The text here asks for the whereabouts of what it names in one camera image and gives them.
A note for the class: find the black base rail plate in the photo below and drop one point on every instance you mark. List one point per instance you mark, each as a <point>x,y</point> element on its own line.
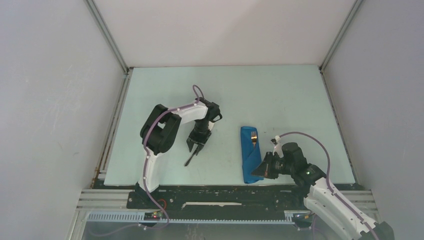
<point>250,195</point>

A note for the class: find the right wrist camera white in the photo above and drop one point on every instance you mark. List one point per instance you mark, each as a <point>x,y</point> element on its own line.
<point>277,149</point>

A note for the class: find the blue cloth napkin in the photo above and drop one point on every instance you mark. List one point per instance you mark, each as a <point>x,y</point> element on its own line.
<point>251,157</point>

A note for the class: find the small circuit board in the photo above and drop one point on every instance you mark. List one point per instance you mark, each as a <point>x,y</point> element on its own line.
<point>153,216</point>

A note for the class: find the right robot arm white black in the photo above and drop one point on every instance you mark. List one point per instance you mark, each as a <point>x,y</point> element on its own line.
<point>321,196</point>

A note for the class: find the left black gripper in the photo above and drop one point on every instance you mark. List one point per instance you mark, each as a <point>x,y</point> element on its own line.
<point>193,139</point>

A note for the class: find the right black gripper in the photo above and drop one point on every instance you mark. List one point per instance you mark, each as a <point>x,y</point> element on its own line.
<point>264,169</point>

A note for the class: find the fork with black handle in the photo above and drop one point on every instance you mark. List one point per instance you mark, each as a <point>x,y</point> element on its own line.
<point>254,139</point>

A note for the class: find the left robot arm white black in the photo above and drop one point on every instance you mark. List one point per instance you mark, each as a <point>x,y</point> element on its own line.
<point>160,131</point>

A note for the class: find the aluminium frame rail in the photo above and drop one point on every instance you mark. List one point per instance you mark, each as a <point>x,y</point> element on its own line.
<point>111,206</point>

